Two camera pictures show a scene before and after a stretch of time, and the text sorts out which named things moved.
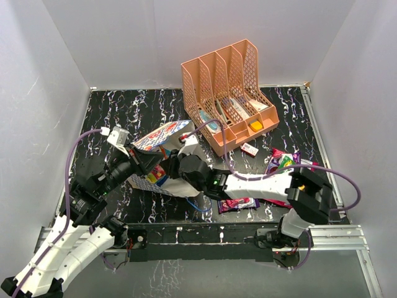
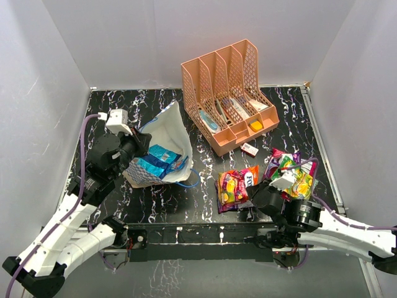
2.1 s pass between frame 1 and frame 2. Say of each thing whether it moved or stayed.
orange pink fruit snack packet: moved
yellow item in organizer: stayed
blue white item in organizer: stayed
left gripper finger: moved
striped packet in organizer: stayed
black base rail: stayed
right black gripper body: moved
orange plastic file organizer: stayed
